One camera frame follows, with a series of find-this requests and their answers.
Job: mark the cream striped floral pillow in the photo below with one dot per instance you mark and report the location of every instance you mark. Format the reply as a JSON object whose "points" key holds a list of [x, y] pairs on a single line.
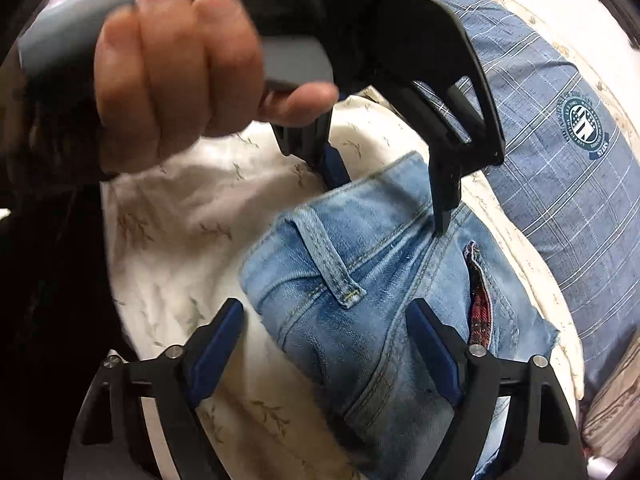
{"points": [[615, 400]]}

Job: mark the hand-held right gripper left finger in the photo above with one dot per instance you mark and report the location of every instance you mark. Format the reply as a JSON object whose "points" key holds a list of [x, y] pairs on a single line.
{"points": [[215, 355]]}

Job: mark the blue plaid pillow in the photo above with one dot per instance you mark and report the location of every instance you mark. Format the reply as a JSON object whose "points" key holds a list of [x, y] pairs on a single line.
{"points": [[550, 160]]}

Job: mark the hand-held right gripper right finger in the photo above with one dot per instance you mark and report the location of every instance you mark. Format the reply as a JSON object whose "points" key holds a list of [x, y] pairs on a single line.
{"points": [[435, 355]]}

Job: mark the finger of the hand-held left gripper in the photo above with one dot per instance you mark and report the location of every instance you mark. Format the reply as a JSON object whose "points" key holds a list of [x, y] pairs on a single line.
{"points": [[445, 185], [333, 164]]}

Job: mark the person's left hand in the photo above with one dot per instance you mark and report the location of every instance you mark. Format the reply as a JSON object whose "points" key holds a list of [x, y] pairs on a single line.
{"points": [[175, 75]]}

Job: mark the blue denim pants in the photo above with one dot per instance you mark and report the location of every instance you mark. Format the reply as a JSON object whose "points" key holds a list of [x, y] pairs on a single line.
{"points": [[350, 335]]}

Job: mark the cream leaf-print bed sheet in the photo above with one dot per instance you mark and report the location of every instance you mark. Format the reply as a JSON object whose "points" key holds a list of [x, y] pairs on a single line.
{"points": [[175, 240]]}

